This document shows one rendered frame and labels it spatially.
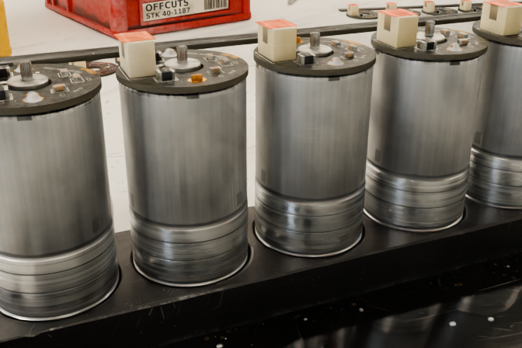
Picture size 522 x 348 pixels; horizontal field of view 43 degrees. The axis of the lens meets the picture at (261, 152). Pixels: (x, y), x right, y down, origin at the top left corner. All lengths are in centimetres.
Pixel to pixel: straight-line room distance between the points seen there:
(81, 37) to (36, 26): 5
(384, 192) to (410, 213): 1
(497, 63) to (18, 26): 35
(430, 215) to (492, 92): 3
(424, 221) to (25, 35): 32
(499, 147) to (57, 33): 32
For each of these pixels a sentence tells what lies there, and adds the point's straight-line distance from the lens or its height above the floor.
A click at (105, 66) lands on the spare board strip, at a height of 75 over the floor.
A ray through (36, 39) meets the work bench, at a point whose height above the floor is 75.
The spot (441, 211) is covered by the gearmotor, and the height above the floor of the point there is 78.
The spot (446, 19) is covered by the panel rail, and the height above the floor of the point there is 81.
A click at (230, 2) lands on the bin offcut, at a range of 44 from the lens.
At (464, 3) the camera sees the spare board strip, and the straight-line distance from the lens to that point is 50.
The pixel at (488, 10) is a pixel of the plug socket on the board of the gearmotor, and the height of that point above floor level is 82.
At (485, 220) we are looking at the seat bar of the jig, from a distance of 17.
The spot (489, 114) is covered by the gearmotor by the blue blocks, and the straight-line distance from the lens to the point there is 17.
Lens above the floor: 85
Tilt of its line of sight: 24 degrees down
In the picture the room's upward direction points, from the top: straight up
